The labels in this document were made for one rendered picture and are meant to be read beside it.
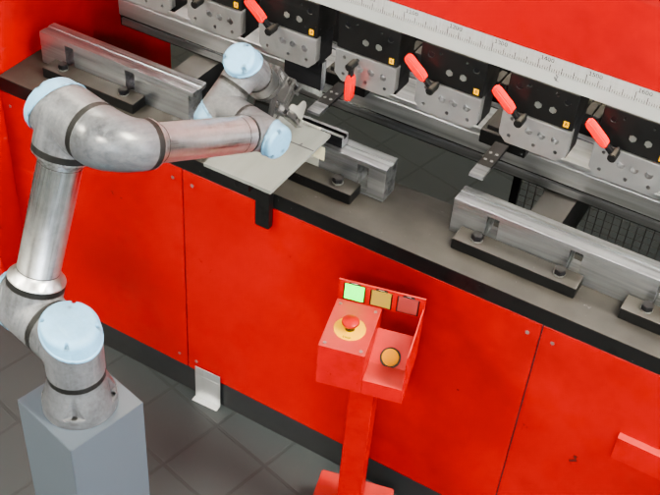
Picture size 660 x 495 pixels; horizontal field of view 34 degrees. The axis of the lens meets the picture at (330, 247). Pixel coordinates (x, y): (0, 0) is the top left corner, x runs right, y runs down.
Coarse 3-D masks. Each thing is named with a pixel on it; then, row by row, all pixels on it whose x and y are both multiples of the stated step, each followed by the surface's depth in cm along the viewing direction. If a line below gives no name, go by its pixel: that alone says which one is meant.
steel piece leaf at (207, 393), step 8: (200, 376) 317; (200, 384) 320; (208, 384) 318; (216, 384) 316; (200, 392) 322; (208, 392) 320; (216, 392) 318; (192, 400) 323; (200, 400) 323; (208, 400) 322; (216, 400) 320; (216, 408) 321
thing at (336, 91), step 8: (328, 72) 273; (328, 80) 275; (336, 80) 273; (336, 88) 271; (344, 88) 271; (360, 88) 271; (328, 96) 268; (336, 96) 268; (312, 104) 265; (320, 104) 265; (328, 104) 265; (312, 112) 263; (320, 112) 263
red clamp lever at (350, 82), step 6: (354, 60) 235; (348, 66) 234; (354, 66) 234; (348, 72) 236; (348, 78) 236; (354, 78) 237; (348, 84) 237; (354, 84) 238; (348, 90) 238; (354, 90) 240; (348, 96) 239
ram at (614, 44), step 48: (336, 0) 231; (432, 0) 219; (480, 0) 213; (528, 0) 208; (576, 0) 203; (624, 0) 198; (480, 48) 220; (528, 48) 214; (576, 48) 209; (624, 48) 204
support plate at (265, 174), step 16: (304, 128) 258; (304, 144) 253; (320, 144) 254; (208, 160) 246; (224, 160) 247; (240, 160) 247; (256, 160) 247; (272, 160) 248; (288, 160) 248; (304, 160) 250; (240, 176) 243; (256, 176) 243; (272, 176) 244; (288, 176) 245
